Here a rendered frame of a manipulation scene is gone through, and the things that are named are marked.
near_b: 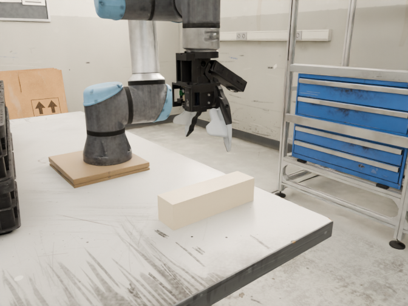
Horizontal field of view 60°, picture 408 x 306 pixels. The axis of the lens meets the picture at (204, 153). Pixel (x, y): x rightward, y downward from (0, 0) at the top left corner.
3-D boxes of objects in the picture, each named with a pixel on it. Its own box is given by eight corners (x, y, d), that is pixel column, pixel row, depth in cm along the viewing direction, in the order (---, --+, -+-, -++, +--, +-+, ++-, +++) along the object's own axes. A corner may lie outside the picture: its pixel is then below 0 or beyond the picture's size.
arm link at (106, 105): (82, 124, 111) (78, 81, 107) (125, 121, 116) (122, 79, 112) (88, 133, 101) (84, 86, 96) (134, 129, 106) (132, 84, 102)
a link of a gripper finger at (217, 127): (210, 156, 70) (193, 115, 72) (232, 150, 73) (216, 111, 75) (218, 150, 67) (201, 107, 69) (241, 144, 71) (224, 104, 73)
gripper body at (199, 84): (171, 110, 75) (170, 51, 71) (203, 105, 80) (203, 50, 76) (192, 116, 69) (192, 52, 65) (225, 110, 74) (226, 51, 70)
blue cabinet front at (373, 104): (292, 156, 242) (299, 73, 225) (401, 189, 188) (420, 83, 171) (289, 156, 240) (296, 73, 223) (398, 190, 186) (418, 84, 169)
